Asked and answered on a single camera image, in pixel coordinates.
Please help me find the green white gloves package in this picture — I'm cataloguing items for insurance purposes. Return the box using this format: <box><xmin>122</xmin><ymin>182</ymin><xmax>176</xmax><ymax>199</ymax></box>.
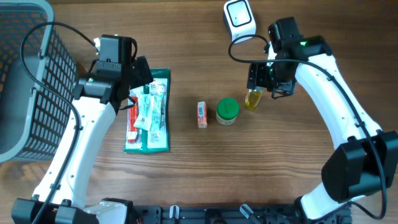
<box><xmin>124</xmin><ymin>68</ymin><xmax>170</xmax><ymax>154</ymax></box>

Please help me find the red coffee stick sachet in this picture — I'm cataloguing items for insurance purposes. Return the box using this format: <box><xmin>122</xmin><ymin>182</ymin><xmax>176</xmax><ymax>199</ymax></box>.
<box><xmin>127</xmin><ymin>90</ymin><xmax>139</xmax><ymax>143</ymax></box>

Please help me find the small orange box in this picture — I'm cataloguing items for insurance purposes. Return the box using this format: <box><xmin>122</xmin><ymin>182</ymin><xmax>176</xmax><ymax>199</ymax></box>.
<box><xmin>197</xmin><ymin>101</ymin><xmax>208</xmax><ymax>128</ymax></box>

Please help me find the black right camera cable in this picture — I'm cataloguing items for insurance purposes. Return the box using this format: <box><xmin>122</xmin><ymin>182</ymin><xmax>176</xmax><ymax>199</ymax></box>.
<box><xmin>228</xmin><ymin>34</ymin><xmax>388</xmax><ymax>220</ymax></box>

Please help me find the grey plastic mesh basket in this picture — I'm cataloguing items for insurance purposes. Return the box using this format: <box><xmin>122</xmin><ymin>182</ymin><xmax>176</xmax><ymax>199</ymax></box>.
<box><xmin>1</xmin><ymin>1</ymin><xmax>77</xmax><ymax>162</ymax></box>

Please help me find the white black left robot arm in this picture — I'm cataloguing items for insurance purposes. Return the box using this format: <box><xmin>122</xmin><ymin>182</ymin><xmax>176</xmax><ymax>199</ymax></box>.
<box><xmin>11</xmin><ymin>35</ymin><xmax>153</xmax><ymax>223</ymax></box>

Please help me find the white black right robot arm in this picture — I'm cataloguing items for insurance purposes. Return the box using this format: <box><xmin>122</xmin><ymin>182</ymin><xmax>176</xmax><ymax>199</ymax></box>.
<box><xmin>248</xmin><ymin>17</ymin><xmax>397</xmax><ymax>223</ymax></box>

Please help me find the white barcode scanner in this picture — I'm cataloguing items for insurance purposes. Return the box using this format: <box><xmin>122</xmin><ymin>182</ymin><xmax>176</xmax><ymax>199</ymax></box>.
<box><xmin>223</xmin><ymin>0</ymin><xmax>256</xmax><ymax>41</ymax></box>

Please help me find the yellow oil bottle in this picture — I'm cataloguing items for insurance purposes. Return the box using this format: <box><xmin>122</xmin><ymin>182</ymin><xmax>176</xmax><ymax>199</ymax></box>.
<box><xmin>244</xmin><ymin>86</ymin><xmax>264</xmax><ymax>110</ymax></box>

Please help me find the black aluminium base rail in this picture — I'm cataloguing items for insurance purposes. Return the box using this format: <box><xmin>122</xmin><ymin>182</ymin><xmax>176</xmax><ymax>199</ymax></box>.
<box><xmin>102</xmin><ymin>198</ymin><xmax>353</xmax><ymax>224</ymax></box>

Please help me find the mint green sachet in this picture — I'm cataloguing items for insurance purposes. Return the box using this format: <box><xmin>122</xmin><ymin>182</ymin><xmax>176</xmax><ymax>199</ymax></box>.
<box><xmin>134</xmin><ymin>93</ymin><xmax>164</xmax><ymax>131</ymax></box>

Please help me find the green lid jar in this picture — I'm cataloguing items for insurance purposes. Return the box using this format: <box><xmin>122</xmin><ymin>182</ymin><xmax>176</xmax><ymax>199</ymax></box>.
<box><xmin>216</xmin><ymin>98</ymin><xmax>239</xmax><ymax>125</ymax></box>

